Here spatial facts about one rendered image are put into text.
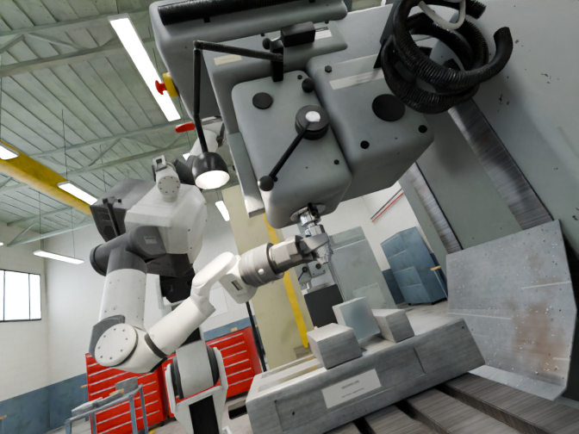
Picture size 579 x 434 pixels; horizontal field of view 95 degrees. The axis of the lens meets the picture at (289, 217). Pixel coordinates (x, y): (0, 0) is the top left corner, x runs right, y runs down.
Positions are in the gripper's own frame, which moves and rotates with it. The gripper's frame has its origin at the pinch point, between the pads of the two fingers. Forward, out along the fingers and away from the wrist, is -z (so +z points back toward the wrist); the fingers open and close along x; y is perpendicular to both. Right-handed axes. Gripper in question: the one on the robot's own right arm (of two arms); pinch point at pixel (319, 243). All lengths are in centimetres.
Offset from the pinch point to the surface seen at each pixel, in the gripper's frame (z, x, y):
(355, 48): -24.4, -0.6, -39.7
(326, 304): 12.0, 31.7, 14.0
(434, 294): -71, 727, 100
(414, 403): -8.1, -13.9, 27.3
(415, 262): -62, 723, 12
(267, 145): 0.6, -11.2, -20.7
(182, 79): 16, -11, -50
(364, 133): -17.6, -5.0, -16.4
